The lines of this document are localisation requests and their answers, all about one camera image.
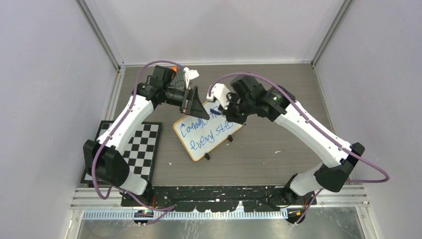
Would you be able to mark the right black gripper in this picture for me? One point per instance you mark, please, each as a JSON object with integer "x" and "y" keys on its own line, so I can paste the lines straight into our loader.
{"x": 231, "y": 96}

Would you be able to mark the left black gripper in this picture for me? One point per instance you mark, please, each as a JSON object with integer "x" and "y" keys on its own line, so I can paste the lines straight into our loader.
{"x": 191, "y": 104}

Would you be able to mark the yellow framed whiteboard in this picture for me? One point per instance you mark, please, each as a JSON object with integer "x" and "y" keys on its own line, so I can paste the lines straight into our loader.
{"x": 199, "y": 136}

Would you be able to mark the black white checkerboard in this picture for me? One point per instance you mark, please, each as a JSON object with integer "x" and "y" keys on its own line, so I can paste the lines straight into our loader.
{"x": 141, "y": 150}

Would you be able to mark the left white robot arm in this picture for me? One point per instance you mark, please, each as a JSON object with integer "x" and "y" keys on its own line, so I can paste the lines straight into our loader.
{"x": 104, "y": 156}

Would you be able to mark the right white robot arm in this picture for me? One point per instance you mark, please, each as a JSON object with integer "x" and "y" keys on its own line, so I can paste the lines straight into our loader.
{"x": 338, "y": 157}

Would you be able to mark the grey studded baseplate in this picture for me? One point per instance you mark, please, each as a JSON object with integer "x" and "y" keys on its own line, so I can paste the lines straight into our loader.
{"x": 178, "y": 79}

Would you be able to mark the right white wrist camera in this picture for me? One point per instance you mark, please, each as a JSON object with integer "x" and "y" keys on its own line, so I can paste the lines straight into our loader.
{"x": 219, "y": 93}

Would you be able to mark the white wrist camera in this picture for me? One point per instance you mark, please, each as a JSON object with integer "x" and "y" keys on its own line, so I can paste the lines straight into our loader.
{"x": 189, "y": 74}
{"x": 219, "y": 93}

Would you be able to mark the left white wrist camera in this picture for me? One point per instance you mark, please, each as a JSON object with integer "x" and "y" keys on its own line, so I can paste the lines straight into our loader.
{"x": 189, "y": 74}

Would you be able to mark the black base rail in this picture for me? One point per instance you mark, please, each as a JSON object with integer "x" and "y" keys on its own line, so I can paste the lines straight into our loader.
{"x": 222, "y": 198}

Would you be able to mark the white slotted cable duct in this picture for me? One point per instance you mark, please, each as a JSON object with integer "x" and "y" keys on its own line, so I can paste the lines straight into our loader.
{"x": 134, "y": 214}

